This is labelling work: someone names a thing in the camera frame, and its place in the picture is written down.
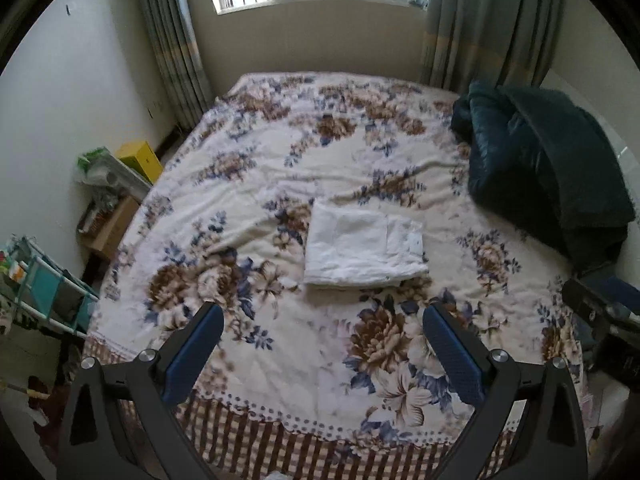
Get white pants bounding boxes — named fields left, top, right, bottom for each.
left=304, top=202, right=430, bottom=288

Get teal storage shelf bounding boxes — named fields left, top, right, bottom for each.
left=1, top=235, right=99, bottom=339

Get dark green blanket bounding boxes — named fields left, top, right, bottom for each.
left=451, top=80, right=636, bottom=272

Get cardboard box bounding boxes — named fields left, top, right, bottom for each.
left=79, top=196, right=139, bottom=260

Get green plastic bag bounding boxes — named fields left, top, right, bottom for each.
left=76, top=146, right=111, bottom=174

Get yellow box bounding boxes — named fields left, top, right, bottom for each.
left=115, top=141, right=164, bottom=184

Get floral bed cover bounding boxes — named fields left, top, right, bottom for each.
left=85, top=73, right=584, bottom=479

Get right striped curtain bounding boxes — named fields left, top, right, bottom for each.
left=421, top=0, right=564, bottom=94

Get striped curtain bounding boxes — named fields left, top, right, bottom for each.
left=421, top=0, right=564, bottom=94
left=140, top=0, right=214, bottom=130

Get left striped curtain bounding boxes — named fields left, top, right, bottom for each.
left=140, top=0, right=214, bottom=130

